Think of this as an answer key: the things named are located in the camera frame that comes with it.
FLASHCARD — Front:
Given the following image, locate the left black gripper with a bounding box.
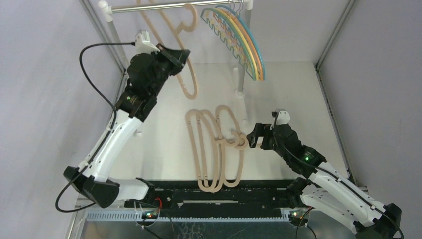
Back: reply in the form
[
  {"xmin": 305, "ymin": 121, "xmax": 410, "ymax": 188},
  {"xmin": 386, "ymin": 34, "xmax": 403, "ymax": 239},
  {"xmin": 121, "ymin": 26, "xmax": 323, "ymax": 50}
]
[{"xmin": 148, "ymin": 44, "xmax": 189, "ymax": 98}]

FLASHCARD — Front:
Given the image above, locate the beige plastic hanger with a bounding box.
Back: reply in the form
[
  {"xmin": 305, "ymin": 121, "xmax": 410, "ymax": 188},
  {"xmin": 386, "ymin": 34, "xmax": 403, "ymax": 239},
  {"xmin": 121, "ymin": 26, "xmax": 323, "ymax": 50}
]
[
  {"xmin": 229, "ymin": 131, "xmax": 262, "ymax": 150},
  {"xmin": 185, "ymin": 109, "xmax": 223, "ymax": 193},
  {"xmin": 214, "ymin": 105, "xmax": 247, "ymax": 190},
  {"xmin": 136, "ymin": 0, "xmax": 199, "ymax": 100}
]

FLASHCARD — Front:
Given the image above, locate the green wire hanger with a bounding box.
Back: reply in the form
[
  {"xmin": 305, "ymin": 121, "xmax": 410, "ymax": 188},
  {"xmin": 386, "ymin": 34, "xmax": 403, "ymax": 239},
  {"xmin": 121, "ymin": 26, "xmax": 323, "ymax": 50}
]
[{"xmin": 200, "ymin": 0, "xmax": 258, "ymax": 81}]

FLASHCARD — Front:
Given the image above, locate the blue wire hanger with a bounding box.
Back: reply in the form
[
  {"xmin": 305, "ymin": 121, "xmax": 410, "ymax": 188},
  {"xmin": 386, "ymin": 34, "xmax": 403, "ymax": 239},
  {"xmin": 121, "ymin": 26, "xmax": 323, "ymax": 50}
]
[{"xmin": 215, "ymin": 0, "xmax": 266, "ymax": 81}]

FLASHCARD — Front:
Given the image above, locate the yellow wire hanger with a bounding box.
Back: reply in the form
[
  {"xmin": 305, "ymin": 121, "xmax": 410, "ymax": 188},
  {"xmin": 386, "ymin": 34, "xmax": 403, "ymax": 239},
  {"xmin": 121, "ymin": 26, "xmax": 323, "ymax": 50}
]
[{"xmin": 208, "ymin": 0, "xmax": 261, "ymax": 82}]

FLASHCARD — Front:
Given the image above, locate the orange wire hanger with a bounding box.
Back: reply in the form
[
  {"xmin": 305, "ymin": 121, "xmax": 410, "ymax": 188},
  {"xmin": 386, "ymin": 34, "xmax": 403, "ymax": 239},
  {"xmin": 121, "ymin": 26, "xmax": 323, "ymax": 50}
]
[{"xmin": 214, "ymin": 0, "xmax": 264, "ymax": 82}]

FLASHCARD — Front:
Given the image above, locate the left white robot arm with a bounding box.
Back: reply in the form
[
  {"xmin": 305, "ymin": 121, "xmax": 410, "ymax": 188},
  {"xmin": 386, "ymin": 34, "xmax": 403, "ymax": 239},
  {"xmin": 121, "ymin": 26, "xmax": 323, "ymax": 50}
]
[{"xmin": 63, "ymin": 43, "xmax": 190, "ymax": 208}]

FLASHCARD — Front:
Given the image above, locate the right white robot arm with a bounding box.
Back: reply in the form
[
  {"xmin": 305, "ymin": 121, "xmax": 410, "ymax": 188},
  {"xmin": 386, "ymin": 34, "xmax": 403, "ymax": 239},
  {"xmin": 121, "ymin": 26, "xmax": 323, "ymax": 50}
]
[{"xmin": 246, "ymin": 123, "xmax": 404, "ymax": 239}]

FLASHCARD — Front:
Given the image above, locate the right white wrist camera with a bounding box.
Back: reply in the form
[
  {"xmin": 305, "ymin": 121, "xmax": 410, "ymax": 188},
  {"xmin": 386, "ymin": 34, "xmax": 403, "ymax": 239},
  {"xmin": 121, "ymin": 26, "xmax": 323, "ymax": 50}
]
[{"xmin": 271, "ymin": 108, "xmax": 291, "ymax": 126}]

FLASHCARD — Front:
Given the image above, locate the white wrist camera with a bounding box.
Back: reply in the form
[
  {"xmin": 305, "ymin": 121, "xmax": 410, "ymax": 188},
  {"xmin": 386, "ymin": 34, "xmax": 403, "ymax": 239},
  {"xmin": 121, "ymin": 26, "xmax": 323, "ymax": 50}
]
[
  {"xmin": 135, "ymin": 30, "xmax": 160, "ymax": 54},
  {"xmin": 271, "ymin": 108, "xmax": 291, "ymax": 126}
]

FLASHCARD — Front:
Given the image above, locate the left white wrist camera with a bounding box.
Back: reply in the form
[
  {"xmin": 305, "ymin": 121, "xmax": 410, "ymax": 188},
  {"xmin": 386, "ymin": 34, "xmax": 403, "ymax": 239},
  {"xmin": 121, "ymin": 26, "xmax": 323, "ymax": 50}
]
[{"xmin": 135, "ymin": 30, "xmax": 160, "ymax": 54}]

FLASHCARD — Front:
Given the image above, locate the white clothes rack frame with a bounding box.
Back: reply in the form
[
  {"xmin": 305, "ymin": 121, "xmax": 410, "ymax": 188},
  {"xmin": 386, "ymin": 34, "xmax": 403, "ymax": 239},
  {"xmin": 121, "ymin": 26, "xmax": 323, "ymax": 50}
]
[{"xmin": 97, "ymin": 0, "xmax": 254, "ymax": 132}]

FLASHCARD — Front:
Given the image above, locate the right black camera cable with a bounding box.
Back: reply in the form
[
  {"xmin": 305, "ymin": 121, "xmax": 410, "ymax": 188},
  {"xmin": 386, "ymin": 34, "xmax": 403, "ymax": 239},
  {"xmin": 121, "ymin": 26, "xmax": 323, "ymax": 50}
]
[{"xmin": 271, "ymin": 112, "xmax": 405, "ymax": 239}]

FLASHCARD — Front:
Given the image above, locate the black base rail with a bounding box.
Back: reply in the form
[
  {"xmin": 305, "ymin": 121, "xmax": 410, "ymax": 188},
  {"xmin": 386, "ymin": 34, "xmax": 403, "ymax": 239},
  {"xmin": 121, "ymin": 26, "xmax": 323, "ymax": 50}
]
[{"xmin": 89, "ymin": 179, "xmax": 357, "ymax": 219}]

